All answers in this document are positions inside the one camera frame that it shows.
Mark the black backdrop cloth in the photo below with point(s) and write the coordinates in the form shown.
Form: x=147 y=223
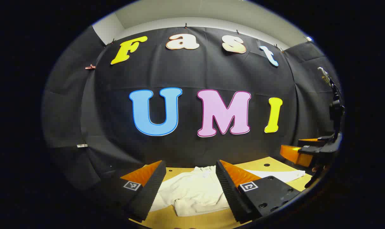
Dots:
x=192 y=73

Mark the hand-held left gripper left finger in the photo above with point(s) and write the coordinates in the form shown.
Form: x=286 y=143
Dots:
x=148 y=190

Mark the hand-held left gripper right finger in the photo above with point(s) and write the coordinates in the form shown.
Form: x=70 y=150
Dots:
x=227 y=190

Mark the cream white sweatshirt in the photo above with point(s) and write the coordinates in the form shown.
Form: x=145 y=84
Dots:
x=195 y=190

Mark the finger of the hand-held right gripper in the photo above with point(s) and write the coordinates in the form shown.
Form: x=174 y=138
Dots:
x=316 y=141
x=295 y=154

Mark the red clip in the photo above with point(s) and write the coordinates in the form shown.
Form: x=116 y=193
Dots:
x=90 y=67

